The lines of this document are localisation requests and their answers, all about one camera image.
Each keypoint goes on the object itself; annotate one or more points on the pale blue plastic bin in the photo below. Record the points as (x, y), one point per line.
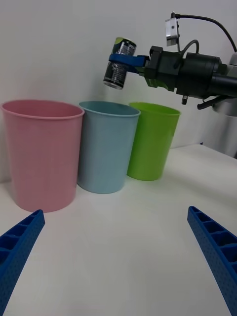
(106, 153)

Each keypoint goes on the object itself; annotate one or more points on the green plastic bin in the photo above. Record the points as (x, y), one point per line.
(151, 143)

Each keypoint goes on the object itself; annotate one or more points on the black drink can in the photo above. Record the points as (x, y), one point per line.
(115, 74)

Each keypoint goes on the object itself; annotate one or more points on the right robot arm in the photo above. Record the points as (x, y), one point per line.
(202, 71)

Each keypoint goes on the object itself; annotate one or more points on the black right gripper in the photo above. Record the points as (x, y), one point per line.
(165, 69)

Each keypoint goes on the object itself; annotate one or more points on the pink plastic bin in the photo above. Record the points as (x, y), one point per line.
(44, 153)

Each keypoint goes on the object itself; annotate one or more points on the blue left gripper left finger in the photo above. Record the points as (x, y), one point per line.
(18, 249)

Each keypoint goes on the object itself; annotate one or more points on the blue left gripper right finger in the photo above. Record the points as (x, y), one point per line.
(217, 249)

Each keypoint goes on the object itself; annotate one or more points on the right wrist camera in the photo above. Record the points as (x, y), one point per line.
(172, 29)

